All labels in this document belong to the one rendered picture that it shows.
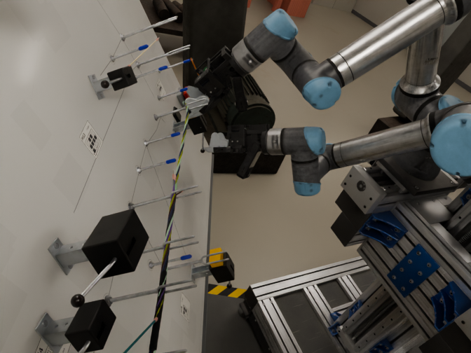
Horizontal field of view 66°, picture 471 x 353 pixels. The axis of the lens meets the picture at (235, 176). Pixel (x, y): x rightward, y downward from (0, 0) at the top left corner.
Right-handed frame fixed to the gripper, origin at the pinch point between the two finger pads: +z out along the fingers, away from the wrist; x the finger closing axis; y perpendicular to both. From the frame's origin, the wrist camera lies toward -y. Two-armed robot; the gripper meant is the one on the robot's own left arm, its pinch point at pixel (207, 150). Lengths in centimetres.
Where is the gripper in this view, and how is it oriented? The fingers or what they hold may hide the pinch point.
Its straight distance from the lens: 111.7
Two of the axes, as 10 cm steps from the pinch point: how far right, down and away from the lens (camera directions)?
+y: -0.3, -10.0, -0.9
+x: -4.2, 0.9, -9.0
